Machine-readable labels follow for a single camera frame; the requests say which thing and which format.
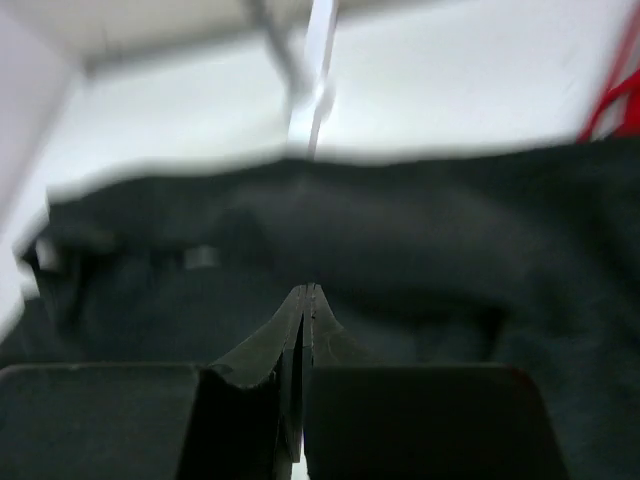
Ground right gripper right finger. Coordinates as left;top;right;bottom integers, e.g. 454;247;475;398
303;284;568;479

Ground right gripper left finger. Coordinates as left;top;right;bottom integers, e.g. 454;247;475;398
1;286;306;479

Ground black trousers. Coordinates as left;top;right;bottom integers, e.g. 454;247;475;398
1;138;639;479

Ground red garment on hanger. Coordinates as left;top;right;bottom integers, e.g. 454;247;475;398
577;2;639;142

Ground white metal clothes rack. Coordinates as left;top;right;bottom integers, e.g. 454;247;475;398
247;0;341;161

